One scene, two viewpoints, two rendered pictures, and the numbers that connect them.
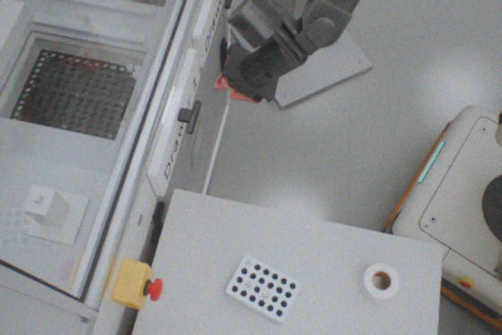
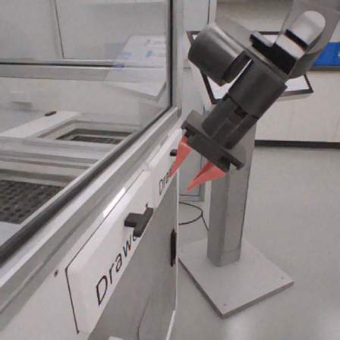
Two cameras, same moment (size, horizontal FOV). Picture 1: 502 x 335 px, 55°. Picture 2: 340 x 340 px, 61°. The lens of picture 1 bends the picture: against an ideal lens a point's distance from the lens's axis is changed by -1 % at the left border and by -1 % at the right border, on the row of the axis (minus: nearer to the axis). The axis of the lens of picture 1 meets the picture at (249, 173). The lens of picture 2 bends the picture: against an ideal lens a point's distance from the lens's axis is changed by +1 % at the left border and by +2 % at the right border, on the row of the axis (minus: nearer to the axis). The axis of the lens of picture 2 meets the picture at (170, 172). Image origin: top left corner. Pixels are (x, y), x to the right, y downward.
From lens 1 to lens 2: 0.56 m
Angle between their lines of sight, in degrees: 43
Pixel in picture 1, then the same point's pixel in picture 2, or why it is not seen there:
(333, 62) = (259, 278)
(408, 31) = (313, 257)
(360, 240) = not seen: outside the picture
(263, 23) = (231, 40)
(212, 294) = not seen: outside the picture
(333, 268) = not seen: outside the picture
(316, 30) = (302, 22)
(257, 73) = (225, 114)
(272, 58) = (246, 80)
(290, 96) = (229, 305)
